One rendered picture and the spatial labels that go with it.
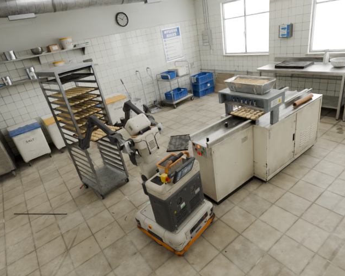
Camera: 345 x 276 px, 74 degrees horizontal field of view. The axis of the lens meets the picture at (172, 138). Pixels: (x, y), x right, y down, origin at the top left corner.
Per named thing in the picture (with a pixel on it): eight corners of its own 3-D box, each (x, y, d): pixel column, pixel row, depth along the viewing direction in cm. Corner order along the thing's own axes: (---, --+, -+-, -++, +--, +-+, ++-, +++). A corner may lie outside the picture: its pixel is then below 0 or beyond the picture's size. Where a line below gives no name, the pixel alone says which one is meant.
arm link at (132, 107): (121, 100, 256) (128, 96, 261) (122, 109, 266) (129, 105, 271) (147, 122, 238) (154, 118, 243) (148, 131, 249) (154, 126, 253)
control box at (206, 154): (195, 150, 267) (193, 139, 260) (209, 157, 248) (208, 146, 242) (193, 151, 265) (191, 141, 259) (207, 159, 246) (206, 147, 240)
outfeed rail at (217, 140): (305, 92, 333) (306, 88, 330) (308, 92, 331) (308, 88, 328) (206, 148, 239) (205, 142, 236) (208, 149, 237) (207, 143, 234)
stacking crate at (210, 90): (206, 90, 735) (205, 84, 726) (214, 92, 703) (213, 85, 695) (191, 96, 708) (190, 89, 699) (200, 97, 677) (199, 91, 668)
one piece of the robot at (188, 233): (211, 212, 244) (210, 206, 240) (187, 240, 219) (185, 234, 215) (209, 212, 246) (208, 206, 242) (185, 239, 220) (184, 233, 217)
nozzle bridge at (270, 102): (235, 108, 326) (234, 84, 312) (284, 118, 271) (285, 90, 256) (219, 115, 311) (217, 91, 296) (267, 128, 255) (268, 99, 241)
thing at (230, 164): (234, 171, 334) (230, 114, 294) (254, 180, 307) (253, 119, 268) (199, 195, 301) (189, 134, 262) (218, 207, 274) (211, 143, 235)
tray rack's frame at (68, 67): (131, 180, 351) (94, 61, 273) (103, 200, 320) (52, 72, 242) (108, 168, 393) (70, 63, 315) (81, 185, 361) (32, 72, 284)
